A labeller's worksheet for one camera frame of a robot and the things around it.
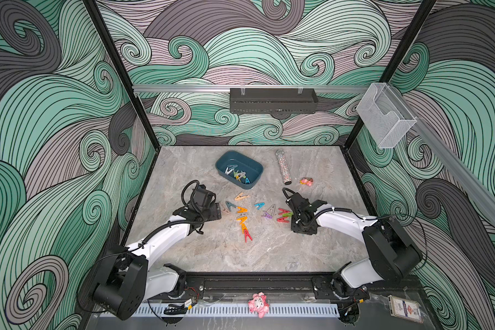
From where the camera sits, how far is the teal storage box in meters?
1.05

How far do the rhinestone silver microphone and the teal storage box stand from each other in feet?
0.37

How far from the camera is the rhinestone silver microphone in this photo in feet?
3.43
